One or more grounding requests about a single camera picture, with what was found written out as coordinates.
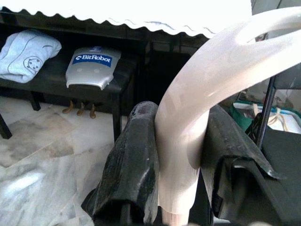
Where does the white scalloped piano cover cloth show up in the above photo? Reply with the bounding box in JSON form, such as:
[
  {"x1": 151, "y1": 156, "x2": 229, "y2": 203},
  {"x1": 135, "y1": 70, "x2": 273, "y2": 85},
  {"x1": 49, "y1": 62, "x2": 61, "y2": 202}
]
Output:
[{"x1": 0, "y1": 0, "x2": 252, "y2": 40}]

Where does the cream long-handled dustpan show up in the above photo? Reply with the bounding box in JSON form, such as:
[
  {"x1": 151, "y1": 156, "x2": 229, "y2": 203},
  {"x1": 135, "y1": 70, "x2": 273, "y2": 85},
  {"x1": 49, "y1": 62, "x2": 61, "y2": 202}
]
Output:
[{"x1": 154, "y1": 6, "x2": 301, "y2": 226}]

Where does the green bag with white handles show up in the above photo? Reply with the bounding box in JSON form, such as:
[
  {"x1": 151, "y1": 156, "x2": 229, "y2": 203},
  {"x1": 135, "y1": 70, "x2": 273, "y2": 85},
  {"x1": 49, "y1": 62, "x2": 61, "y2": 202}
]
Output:
[{"x1": 232, "y1": 101, "x2": 301, "y2": 135}]

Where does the silver BitRobot cover panel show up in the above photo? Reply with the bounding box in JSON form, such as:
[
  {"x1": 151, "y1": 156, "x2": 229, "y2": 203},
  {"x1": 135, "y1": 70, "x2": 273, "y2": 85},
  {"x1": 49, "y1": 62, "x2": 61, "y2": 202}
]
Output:
[{"x1": 65, "y1": 46, "x2": 122, "y2": 90}]

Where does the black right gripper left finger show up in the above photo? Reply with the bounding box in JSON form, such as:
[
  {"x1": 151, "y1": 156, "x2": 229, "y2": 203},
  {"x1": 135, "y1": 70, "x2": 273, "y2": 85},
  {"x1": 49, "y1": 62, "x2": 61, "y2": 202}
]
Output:
[{"x1": 81, "y1": 100, "x2": 160, "y2": 226}]

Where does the light blue folded cloth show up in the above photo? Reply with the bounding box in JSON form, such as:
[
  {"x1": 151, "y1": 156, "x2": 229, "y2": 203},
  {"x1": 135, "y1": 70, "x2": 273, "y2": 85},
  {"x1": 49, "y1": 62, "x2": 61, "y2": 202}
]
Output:
[{"x1": 0, "y1": 29, "x2": 62, "y2": 83}]

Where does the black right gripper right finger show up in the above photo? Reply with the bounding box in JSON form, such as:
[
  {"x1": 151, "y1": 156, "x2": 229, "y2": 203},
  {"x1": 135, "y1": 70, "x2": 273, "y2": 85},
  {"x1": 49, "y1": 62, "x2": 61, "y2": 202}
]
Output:
[{"x1": 199, "y1": 104, "x2": 287, "y2": 226}]

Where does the black piano bench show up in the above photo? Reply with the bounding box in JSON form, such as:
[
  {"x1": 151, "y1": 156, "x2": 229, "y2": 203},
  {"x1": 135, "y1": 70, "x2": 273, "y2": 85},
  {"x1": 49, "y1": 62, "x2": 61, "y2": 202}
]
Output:
[{"x1": 0, "y1": 50, "x2": 137, "y2": 142}]

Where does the black metal chair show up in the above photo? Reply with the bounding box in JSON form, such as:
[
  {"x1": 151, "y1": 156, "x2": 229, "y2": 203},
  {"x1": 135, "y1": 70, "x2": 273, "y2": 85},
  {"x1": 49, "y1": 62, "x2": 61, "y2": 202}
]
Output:
[{"x1": 255, "y1": 63, "x2": 301, "y2": 212}]

